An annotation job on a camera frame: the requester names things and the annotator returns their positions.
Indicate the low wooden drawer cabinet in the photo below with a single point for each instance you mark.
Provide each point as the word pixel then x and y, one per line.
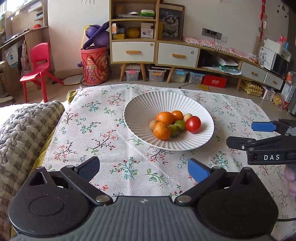
pixel 179 54

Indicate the floral tablecloth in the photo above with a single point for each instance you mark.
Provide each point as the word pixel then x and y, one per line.
pixel 93 125

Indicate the framed cat picture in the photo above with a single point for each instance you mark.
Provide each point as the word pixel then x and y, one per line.
pixel 171 21

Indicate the large orange in plate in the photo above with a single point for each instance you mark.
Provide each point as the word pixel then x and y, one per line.
pixel 166 117

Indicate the red tomato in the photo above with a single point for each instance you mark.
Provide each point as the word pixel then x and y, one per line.
pixel 193 124

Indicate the right hand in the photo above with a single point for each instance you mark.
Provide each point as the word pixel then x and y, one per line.
pixel 290 176

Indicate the left green fruit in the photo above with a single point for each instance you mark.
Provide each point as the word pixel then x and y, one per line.
pixel 175 131

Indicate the wooden desk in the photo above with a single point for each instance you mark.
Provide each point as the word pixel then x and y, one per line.
pixel 21 31

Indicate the orange mandarin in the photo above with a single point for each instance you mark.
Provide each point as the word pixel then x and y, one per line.
pixel 162 131

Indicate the white ribbed plate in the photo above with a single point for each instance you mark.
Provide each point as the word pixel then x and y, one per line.
pixel 142 109

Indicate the red plastic chair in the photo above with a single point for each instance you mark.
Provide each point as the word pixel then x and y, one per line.
pixel 40 59

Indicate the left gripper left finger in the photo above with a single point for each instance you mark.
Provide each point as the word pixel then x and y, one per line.
pixel 79 177

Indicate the green fruit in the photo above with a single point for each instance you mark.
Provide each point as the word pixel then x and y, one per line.
pixel 180 124
pixel 175 131

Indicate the wooden shelf cabinet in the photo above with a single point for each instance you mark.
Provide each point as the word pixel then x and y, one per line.
pixel 133 33

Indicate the small orange in plate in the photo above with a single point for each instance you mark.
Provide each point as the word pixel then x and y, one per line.
pixel 178 115

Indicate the red decorated bucket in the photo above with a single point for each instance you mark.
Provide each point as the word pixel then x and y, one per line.
pixel 95 64

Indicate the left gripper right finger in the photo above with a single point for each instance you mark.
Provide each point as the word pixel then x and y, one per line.
pixel 206 179

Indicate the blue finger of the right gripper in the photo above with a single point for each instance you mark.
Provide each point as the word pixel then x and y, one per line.
pixel 239 143
pixel 273 126

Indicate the purple plush toy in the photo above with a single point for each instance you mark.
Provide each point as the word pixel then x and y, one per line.
pixel 97 35

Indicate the red box under cabinet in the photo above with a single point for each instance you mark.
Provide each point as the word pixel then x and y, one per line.
pixel 214 81

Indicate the right green fruit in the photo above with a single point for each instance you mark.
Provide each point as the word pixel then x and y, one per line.
pixel 180 124

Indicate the pale brown kiwi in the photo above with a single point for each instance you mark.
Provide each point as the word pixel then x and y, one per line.
pixel 187 116

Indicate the grey woven cushion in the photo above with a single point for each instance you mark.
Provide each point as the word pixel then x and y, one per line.
pixel 24 131

